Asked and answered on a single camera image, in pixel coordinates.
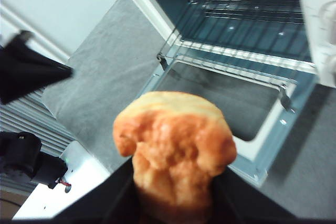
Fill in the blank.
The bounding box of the white toaster oven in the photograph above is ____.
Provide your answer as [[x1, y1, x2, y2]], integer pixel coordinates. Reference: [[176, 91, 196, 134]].
[[120, 0, 336, 88]]

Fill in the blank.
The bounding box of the oven door with brown handle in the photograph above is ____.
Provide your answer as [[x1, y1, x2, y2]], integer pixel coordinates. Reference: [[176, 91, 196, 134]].
[[145, 50, 317, 188]]

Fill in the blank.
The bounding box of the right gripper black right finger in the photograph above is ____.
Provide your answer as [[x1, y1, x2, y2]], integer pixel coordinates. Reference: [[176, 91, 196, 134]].
[[209, 167, 297, 221]]

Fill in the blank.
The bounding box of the golden brown bread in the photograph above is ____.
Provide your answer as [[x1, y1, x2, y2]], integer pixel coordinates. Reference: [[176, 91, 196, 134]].
[[112, 91, 238, 224]]

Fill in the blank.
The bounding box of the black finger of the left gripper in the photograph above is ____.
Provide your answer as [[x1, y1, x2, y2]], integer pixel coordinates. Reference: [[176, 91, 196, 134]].
[[0, 31, 74, 76], [0, 74, 74, 104]]

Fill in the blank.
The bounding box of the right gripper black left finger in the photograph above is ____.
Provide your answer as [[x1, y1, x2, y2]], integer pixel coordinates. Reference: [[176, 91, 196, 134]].
[[52, 161, 148, 221]]

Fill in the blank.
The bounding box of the metal wire oven rack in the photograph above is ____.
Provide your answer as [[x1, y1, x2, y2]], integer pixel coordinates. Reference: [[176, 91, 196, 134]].
[[156, 0, 316, 91]]

